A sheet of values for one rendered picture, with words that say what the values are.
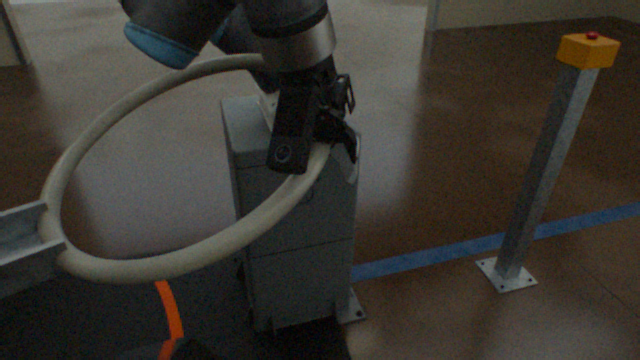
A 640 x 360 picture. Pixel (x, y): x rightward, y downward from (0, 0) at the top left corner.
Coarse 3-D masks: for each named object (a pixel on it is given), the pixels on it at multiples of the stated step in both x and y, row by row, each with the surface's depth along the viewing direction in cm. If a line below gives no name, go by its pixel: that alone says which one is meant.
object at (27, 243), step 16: (16, 208) 59; (32, 208) 59; (0, 224) 58; (16, 224) 59; (32, 224) 60; (0, 240) 58; (16, 240) 59; (32, 240) 59; (64, 240) 53; (0, 256) 57; (16, 256) 51; (32, 256) 51; (48, 256) 53; (0, 272) 50; (16, 272) 51; (32, 272) 52; (48, 272) 54; (64, 272) 55; (0, 288) 51; (16, 288) 52
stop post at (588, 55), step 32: (576, 64) 132; (608, 64) 132; (576, 96) 139; (544, 128) 152; (576, 128) 147; (544, 160) 154; (544, 192) 162; (512, 224) 177; (512, 256) 180; (512, 288) 184
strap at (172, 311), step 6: (156, 282) 186; (162, 282) 186; (162, 288) 183; (168, 288) 183; (162, 294) 180; (168, 294) 180; (168, 300) 178; (174, 300) 178; (168, 306) 175; (174, 306) 175; (168, 312) 172; (174, 312) 172; (168, 318) 170; (174, 318) 170; (174, 324) 167; (180, 324) 167; (174, 330) 165; (180, 330) 165; (174, 336) 163; (180, 336) 163
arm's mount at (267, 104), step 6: (258, 90) 135; (264, 96) 130; (270, 96) 126; (276, 96) 123; (258, 102) 144; (264, 102) 128; (270, 102) 124; (276, 102) 121; (264, 108) 135; (270, 108) 122; (264, 114) 136; (270, 114) 126; (270, 120) 128; (270, 126) 128
